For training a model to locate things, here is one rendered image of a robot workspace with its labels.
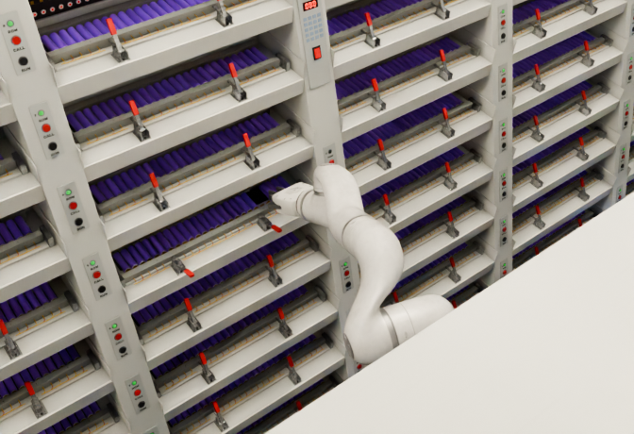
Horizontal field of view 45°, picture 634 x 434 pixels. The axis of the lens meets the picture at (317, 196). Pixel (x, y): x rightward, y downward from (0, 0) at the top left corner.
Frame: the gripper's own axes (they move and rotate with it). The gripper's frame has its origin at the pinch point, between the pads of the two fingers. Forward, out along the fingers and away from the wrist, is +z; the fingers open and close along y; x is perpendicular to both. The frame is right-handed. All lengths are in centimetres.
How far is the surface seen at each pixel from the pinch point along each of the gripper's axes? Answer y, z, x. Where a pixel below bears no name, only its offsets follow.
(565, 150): -130, 14, 40
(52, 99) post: 49, -11, -45
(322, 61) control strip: -18.8, -8.5, -31.1
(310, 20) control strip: -17.0, -10.9, -42.4
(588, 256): 51, -142, -42
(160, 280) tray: 37.6, 2.0, 7.9
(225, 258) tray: 19.7, 1.0, 10.0
